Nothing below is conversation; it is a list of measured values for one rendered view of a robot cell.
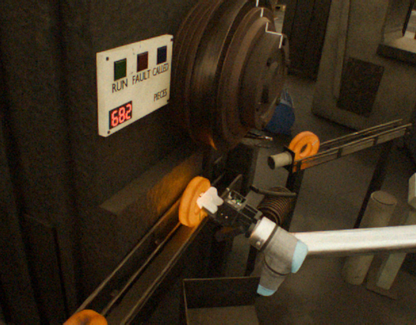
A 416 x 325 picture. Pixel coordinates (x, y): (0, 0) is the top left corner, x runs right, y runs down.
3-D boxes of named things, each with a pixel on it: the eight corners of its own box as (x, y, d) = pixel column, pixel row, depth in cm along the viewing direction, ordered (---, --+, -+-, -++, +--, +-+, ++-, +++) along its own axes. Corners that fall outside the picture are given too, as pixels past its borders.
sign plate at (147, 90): (98, 135, 84) (96, 53, 75) (162, 101, 105) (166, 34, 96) (106, 137, 83) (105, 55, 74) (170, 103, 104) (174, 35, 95)
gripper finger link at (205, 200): (198, 181, 116) (224, 198, 115) (192, 196, 120) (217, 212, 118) (193, 186, 114) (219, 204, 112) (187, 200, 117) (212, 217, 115)
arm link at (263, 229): (266, 237, 120) (255, 256, 112) (252, 229, 121) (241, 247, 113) (279, 219, 114) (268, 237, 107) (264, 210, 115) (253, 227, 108)
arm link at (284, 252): (291, 282, 110) (308, 258, 105) (254, 257, 112) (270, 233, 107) (297, 263, 118) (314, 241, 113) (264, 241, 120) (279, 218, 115)
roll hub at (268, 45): (233, 139, 108) (247, 38, 95) (265, 110, 131) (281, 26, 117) (251, 145, 107) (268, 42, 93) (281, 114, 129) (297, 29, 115)
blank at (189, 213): (177, 194, 110) (188, 198, 109) (202, 166, 122) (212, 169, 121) (178, 233, 119) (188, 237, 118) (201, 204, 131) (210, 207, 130)
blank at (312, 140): (293, 168, 175) (297, 172, 173) (282, 147, 165) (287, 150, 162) (318, 146, 177) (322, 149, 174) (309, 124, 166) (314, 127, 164)
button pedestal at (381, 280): (364, 292, 193) (408, 193, 163) (370, 263, 213) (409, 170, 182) (395, 304, 188) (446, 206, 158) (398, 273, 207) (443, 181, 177)
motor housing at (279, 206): (235, 292, 185) (253, 203, 159) (251, 265, 203) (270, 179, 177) (260, 303, 181) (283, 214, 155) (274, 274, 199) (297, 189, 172)
